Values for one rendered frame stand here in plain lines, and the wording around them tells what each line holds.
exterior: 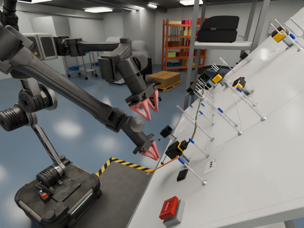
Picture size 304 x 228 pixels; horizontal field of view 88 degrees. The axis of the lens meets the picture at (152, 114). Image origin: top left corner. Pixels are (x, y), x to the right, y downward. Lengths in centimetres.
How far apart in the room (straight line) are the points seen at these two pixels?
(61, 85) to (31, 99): 67
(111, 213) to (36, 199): 66
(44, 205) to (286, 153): 169
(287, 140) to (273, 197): 13
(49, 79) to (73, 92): 7
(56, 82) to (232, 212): 55
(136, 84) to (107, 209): 151
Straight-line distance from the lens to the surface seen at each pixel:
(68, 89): 56
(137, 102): 49
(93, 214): 185
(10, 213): 223
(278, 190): 35
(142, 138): 64
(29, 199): 189
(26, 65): 56
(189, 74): 148
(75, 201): 168
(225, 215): 39
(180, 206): 48
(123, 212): 180
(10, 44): 58
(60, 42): 126
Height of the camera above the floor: 152
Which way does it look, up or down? 27 degrees down
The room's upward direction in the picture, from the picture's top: straight up
